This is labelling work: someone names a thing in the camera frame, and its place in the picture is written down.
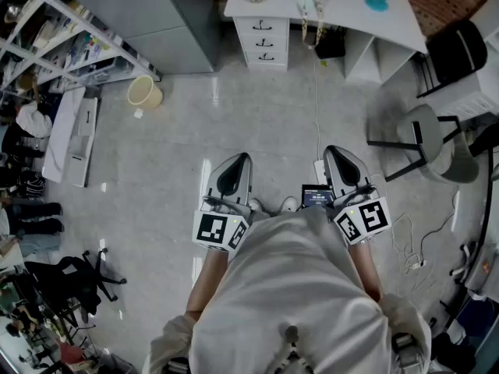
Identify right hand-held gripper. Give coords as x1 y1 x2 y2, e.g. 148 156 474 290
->
322 144 392 245

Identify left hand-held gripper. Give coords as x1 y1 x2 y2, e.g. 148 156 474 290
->
192 152 253 253

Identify white drawer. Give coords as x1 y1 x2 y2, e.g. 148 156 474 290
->
241 33 290 51
244 49 290 70
238 16 291 35

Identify person's right forearm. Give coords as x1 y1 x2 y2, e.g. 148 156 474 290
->
347 241 386 304

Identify person's left forearm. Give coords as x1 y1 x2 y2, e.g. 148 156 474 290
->
186 246 230 323

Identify white desk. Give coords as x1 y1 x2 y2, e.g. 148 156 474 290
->
223 0 429 84

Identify white power strip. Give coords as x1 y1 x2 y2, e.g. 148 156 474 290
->
313 160 329 186

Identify black tablet screen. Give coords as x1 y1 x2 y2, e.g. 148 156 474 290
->
300 184 335 211

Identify grey chair black legs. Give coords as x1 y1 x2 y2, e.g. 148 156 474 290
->
366 103 481 185

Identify person's white shirt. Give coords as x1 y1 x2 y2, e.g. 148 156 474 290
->
142 207 433 374

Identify cream waste bin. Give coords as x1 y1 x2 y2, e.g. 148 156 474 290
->
127 74 165 111

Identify black bag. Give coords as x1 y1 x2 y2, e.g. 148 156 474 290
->
314 26 348 61

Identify white shelf unit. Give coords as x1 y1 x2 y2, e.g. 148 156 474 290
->
0 0 162 94

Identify teal soft object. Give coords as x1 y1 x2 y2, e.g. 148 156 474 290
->
363 0 391 14

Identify white marbled board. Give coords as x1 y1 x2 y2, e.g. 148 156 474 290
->
41 86 87 183

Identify black office chair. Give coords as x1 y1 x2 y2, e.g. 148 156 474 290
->
23 249 128 326

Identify grey metal cabinet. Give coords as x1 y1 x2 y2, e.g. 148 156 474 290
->
50 0 220 76

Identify white power cable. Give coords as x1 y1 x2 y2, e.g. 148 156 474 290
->
310 44 325 163

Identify tangled white cable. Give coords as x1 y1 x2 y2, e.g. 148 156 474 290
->
388 187 462 288

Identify patterned lanyard strap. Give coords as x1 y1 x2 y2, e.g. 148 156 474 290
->
299 0 327 49

